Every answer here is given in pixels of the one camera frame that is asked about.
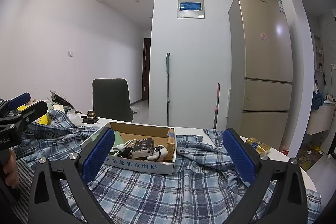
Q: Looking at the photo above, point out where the electrical panel box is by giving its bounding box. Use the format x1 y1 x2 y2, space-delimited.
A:
177 0 205 19

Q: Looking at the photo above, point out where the yellow plastic bag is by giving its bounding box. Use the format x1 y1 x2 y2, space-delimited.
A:
18 105 50 125

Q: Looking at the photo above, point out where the blue plaid shirt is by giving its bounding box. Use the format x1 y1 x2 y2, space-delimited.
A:
10 109 322 224

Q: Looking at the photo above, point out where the black cord bundle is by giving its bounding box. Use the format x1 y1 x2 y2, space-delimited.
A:
115 146 134 159

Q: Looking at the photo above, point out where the gold blue long box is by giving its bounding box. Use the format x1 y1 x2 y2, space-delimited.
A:
165 128 175 160

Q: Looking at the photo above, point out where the black grey bag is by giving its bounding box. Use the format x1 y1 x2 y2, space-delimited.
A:
50 91 75 110

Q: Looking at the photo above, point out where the green notebook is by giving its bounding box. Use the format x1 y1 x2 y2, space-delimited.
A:
110 131 125 153

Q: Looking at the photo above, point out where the small black stand ornament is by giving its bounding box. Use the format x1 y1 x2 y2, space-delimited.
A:
82 111 98 124

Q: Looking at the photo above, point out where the left hand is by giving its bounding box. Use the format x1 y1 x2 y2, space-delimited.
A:
3 149 19 189

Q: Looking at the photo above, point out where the dark brown door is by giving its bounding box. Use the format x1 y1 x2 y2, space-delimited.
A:
142 38 151 101

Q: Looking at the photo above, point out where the black small device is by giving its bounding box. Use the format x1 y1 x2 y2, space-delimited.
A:
131 138 154 159

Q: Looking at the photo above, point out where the black chair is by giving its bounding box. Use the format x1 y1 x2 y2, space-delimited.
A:
92 79 133 122

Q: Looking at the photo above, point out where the small cream box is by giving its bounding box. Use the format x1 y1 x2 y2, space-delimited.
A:
53 104 65 113

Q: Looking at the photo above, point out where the green handled mop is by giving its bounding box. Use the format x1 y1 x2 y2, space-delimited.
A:
166 52 170 126

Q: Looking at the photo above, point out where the gold refrigerator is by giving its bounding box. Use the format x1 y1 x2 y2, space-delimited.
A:
227 0 293 149

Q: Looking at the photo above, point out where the gold cigarette pack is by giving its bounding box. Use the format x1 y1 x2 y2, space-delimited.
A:
246 137 271 154

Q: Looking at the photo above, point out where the shallow cardboard box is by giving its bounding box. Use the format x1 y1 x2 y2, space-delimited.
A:
81 121 177 175

